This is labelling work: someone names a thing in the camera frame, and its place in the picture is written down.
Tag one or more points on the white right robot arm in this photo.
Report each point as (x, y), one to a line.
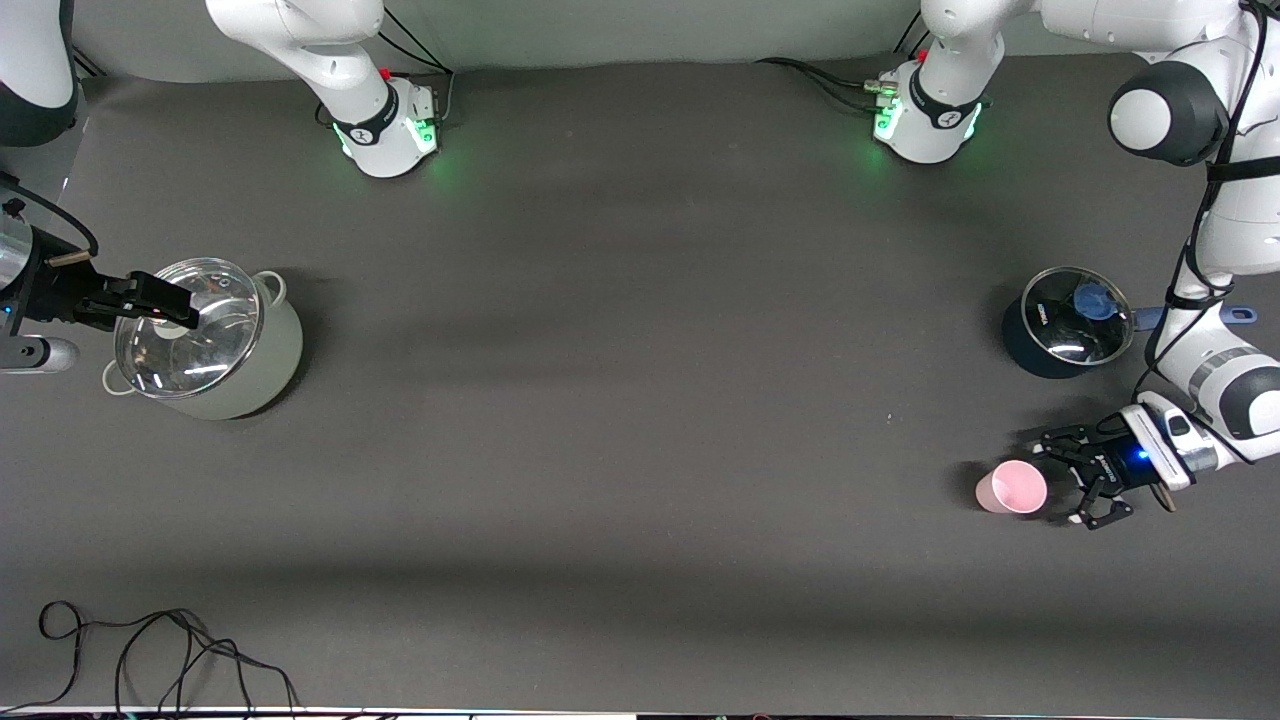
(340, 60)

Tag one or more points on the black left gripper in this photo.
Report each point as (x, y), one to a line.
(1118, 467)

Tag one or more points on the pink plastic cup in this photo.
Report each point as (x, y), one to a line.
(1015, 488)

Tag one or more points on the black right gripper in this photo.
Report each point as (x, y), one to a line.
(52, 292)

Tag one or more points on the glass lid with blue knob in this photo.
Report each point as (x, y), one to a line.
(1065, 335)

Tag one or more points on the aluminium frame rail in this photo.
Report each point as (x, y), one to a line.
(88, 62)

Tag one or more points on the dark blue saucepan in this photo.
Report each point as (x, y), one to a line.
(1025, 360)

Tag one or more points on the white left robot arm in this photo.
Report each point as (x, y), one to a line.
(1240, 210)

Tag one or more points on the pale green cooking pot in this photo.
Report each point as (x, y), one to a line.
(270, 370)

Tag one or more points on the glass lid with metal knob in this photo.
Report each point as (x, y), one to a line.
(210, 350)

